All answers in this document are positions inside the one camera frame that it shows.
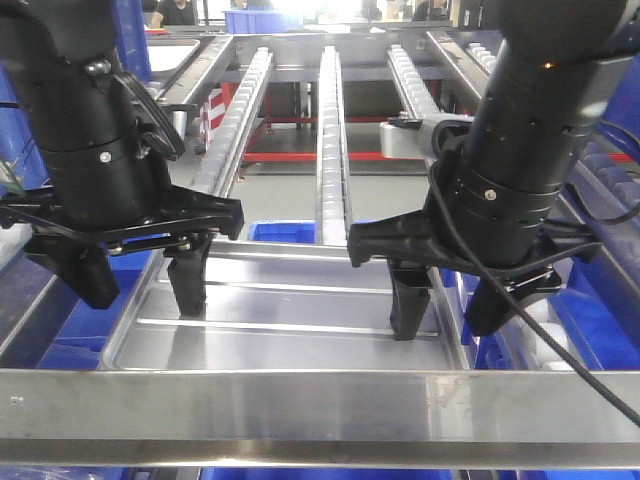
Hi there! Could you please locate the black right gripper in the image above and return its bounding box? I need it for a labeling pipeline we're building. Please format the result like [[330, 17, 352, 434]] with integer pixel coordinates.
[[347, 207, 600, 341]]

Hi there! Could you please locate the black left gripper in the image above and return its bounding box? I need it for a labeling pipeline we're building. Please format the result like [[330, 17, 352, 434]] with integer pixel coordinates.
[[1, 186, 244, 317]]

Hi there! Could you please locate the small silver ribbed tray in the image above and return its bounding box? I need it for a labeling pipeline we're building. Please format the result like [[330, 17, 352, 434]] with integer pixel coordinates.
[[102, 241, 469, 371]]

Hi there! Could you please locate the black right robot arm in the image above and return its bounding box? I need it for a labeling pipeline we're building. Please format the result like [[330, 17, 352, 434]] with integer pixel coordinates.
[[348, 1, 639, 340]]

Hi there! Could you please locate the white tray far left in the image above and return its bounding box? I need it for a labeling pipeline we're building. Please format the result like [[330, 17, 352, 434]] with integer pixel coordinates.
[[148, 39, 200, 75]]

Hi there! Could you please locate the blue bin below left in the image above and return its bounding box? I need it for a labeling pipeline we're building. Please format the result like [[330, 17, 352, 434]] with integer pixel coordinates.
[[37, 247, 156, 370]]

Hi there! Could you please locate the blue bin below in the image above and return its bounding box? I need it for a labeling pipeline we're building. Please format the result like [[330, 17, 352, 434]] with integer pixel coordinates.
[[37, 247, 156, 370], [247, 220, 315, 244], [440, 260, 639, 371]]

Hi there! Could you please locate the left white roller track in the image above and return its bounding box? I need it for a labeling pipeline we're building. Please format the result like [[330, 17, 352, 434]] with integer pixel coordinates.
[[191, 47, 273, 197]]

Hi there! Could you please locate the middle white roller track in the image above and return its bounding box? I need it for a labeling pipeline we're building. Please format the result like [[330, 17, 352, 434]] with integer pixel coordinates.
[[315, 46, 352, 247]]

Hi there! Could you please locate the blue bin below right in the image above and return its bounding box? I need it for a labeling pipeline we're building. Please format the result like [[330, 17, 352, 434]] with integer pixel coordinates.
[[440, 260, 639, 371]]

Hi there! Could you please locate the blue bin below centre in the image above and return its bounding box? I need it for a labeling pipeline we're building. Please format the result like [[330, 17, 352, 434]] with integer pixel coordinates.
[[247, 220, 315, 244]]

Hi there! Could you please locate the right white roller track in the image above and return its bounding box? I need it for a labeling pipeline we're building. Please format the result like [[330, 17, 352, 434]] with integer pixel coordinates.
[[387, 44, 445, 121]]

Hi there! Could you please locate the far-right white roller track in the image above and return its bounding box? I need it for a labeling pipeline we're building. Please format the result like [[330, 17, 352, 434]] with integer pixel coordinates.
[[466, 42, 497, 74]]

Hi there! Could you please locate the steel roller rack frame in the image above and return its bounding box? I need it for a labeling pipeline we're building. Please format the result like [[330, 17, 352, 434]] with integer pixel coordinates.
[[0, 30, 640, 471]]

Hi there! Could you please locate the red floor frame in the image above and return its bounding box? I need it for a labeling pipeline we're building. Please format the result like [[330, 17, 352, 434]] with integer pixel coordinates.
[[199, 82, 631, 164]]

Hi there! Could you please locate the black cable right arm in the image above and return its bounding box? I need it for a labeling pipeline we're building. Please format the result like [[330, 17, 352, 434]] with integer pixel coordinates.
[[427, 119, 640, 429]]

